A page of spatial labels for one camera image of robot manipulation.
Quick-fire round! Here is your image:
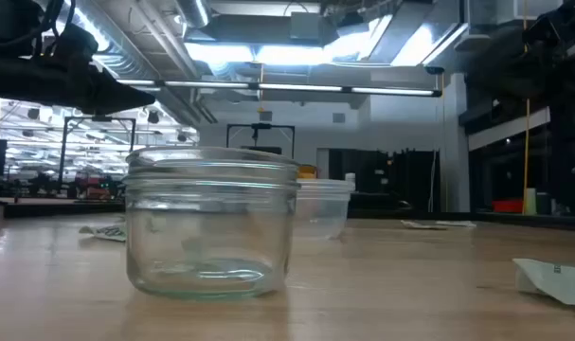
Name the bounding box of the silver ventilation duct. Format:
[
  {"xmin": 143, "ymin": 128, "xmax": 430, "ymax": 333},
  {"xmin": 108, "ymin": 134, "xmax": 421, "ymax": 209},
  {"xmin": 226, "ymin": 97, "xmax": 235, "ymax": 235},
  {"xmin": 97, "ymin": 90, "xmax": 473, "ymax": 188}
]
[{"xmin": 175, "ymin": 0, "xmax": 211, "ymax": 28}]

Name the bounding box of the long tube light bar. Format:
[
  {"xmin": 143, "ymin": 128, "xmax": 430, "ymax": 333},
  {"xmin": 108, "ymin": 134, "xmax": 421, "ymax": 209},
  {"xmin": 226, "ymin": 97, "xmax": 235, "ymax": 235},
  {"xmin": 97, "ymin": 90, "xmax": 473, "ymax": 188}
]
[{"xmin": 117, "ymin": 79, "xmax": 443, "ymax": 99}]

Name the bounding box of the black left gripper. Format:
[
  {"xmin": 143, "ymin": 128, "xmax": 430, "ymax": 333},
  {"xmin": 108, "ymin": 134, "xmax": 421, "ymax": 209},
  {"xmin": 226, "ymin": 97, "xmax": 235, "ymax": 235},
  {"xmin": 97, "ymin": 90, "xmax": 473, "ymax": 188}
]
[{"xmin": 0, "ymin": 23, "xmax": 156, "ymax": 117}]

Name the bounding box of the red bin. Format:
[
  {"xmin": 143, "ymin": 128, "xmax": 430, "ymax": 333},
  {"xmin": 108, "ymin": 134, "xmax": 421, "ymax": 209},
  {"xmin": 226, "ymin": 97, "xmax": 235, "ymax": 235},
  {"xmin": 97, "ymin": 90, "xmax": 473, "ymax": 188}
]
[{"xmin": 492, "ymin": 198, "xmax": 525, "ymax": 214}]

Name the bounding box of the black cabinet row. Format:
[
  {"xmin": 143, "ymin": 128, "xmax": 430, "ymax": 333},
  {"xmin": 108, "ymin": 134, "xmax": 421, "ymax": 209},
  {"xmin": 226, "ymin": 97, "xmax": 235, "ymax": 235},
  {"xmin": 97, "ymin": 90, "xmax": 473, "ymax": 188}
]
[{"xmin": 328, "ymin": 149, "xmax": 442, "ymax": 213}]

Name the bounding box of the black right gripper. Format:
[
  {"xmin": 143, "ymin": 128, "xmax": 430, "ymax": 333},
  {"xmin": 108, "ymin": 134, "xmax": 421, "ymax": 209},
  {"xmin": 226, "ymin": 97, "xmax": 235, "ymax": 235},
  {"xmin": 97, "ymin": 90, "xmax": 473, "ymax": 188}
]
[{"xmin": 462, "ymin": 0, "xmax": 575, "ymax": 100}]

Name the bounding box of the clear glass jar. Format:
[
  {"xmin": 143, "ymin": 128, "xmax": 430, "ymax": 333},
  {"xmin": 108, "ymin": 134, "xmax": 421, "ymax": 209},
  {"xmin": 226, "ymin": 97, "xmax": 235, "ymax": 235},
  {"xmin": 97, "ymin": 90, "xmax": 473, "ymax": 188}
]
[{"xmin": 122, "ymin": 145, "xmax": 301, "ymax": 300}]

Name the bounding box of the white hanging cable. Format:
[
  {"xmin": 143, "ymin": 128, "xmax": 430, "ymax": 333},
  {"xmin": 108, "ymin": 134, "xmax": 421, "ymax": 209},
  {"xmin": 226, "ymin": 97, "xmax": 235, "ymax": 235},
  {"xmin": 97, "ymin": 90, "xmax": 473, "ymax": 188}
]
[{"xmin": 427, "ymin": 150, "xmax": 439, "ymax": 213}]

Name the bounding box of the black gantry frame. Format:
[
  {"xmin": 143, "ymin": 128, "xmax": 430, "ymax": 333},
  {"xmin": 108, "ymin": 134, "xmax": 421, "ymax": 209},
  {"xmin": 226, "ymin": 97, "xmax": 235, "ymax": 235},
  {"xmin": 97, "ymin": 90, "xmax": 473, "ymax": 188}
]
[
  {"xmin": 58, "ymin": 115, "xmax": 137, "ymax": 193},
  {"xmin": 225, "ymin": 122, "xmax": 296, "ymax": 161}
]

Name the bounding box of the pale green cup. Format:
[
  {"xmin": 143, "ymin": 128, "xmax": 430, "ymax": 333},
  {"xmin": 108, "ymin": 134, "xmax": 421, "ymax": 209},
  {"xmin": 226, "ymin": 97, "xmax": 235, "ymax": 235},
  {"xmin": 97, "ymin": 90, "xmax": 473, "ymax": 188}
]
[{"xmin": 523, "ymin": 188, "xmax": 538, "ymax": 216}]

